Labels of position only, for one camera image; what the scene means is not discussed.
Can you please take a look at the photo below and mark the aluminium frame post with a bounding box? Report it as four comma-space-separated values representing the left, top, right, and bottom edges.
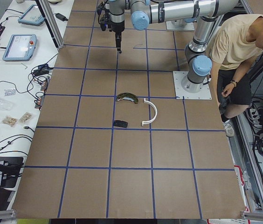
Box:
35, 0, 64, 49

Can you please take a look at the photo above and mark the person in beige shirt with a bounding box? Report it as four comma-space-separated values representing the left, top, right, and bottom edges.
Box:
206, 14, 263, 137

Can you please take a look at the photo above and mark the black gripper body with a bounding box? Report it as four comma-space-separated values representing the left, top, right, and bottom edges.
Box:
111, 21, 125, 40

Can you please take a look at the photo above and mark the green brake shoe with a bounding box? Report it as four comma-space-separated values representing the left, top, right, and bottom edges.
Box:
116, 92, 138, 104

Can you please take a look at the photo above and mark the teach pendant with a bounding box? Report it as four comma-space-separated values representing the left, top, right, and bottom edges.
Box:
2, 34, 37, 62
18, 4, 44, 26

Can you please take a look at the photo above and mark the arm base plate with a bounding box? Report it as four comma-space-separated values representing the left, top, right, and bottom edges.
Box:
166, 19, 195, 32
173, 71, 212, 100

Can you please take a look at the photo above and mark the near teach pendant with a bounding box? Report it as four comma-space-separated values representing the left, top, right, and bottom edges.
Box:
2, 34, 37, 62

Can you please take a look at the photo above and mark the snack bag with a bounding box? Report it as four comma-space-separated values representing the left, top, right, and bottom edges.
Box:
1, 116, 18, 127
19, 112, 33, 124

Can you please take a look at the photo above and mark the far teach pendant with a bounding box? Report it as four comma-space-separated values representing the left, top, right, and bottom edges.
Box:
18, 4, 44, 26

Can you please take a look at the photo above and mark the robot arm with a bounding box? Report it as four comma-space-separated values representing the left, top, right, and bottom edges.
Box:
100, 0, 238, 54

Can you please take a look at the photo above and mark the white curved plastic bracket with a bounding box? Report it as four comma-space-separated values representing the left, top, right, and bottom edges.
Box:
141, 98, 158, 126

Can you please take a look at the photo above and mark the black brake pad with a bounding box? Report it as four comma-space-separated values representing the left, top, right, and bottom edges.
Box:
113, 120, 128, 128

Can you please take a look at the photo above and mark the black power adapter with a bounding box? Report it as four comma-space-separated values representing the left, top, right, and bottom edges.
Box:
32, 63, 54, 77

